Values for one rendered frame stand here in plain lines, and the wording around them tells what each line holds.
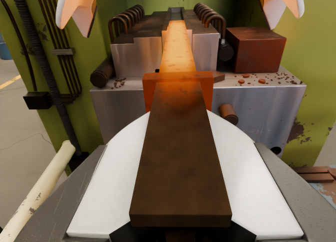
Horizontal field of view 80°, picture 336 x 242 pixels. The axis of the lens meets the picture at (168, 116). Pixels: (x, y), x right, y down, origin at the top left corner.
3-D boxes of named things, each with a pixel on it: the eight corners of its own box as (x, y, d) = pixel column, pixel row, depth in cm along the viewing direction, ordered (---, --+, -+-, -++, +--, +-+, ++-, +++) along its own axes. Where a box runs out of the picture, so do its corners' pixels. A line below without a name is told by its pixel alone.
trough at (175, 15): (191, 37, 36) (191, 29, 36) (162, 39, 37) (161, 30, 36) (183, 11, 72) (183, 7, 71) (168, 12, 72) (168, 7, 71)
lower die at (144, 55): (215, 74, 40) (219, 28, 35) (116, 77, 41) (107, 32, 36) (196, 32, 75) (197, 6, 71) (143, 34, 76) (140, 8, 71)
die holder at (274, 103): (256, 226, 58) (308, 85, 34) (126, 225, 60) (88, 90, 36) (220, 118, 105) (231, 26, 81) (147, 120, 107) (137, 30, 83)
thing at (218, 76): (206, 86, 36) (206, 79, 35) (195, 80, 38) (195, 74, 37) (224, 80, 37) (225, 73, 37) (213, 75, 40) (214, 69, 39)
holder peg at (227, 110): (237, 128, 35) (240, 114, 33) (221, 128, 35) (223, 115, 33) (232, 115, 38) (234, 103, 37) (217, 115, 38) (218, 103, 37)
